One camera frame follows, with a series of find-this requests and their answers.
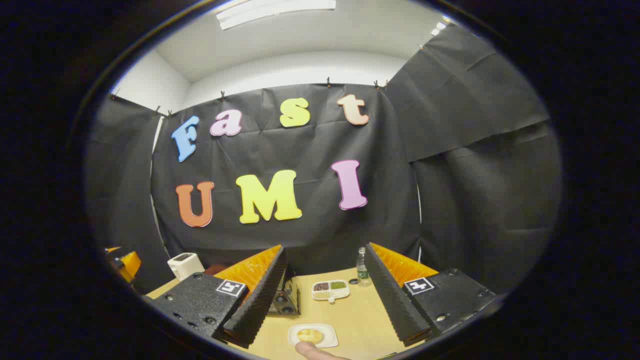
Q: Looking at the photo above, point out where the white toaster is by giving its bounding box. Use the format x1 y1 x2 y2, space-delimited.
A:
167 252 206 282

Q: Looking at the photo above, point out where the golden bread bun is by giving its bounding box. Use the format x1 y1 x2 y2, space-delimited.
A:
297 328 325 346

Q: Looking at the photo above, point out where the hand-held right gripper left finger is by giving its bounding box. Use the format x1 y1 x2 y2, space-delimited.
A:
144 244 289 350

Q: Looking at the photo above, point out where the clear plastic water bottle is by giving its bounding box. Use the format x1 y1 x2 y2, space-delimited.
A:
356 247 373 287

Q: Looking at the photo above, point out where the black electric oven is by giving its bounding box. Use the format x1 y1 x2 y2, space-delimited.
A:
267 265 301 317

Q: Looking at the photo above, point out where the white square plate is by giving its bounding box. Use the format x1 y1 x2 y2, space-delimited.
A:
288 323 339 349

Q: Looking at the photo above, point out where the white divided condiment plate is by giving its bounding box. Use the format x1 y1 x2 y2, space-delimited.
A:
311 279 351 304

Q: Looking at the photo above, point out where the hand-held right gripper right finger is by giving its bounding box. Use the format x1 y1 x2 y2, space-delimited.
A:
363 242 499 347

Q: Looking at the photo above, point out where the long ceiling light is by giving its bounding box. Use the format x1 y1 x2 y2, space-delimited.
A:
216 0 337 31

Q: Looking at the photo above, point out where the black backdrop cloth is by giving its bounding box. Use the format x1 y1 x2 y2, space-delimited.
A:
85 22 563 296

